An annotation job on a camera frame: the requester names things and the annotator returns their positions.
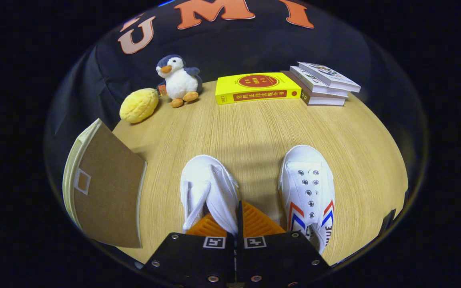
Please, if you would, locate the penguin plush toy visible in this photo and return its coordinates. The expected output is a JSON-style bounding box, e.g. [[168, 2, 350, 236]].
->
[[156, 54, 203, 108]]

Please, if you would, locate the yellow plush bun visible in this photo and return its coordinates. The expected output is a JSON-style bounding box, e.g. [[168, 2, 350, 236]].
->
[[119, 88, 160, 124]]

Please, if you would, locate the beige fabric storage box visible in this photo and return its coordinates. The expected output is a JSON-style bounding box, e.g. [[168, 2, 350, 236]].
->
[[62, 118, 148, 248]]

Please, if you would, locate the brown book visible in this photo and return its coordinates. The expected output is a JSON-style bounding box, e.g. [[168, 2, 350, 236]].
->
[[281, 71, 347, 106]]

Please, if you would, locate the white canvas shoe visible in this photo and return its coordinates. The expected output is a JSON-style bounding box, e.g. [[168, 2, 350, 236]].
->
[[180, 155, 240, 236], [279, 145, 336, 255]]

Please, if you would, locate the white book with illustrated cover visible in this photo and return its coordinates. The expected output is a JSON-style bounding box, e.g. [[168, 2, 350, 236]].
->
[[297, 62, 361, 93]]

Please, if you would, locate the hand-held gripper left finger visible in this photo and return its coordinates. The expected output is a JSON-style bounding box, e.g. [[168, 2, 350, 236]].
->
[[141, 213, 236, 288]]

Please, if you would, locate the yellow book with red label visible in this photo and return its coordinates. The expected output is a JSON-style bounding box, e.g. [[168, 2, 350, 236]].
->
[[215, 72, 302, 105]]

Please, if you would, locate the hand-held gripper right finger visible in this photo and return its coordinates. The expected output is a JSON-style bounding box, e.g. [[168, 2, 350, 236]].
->
[[236, 201, 331, 288]]

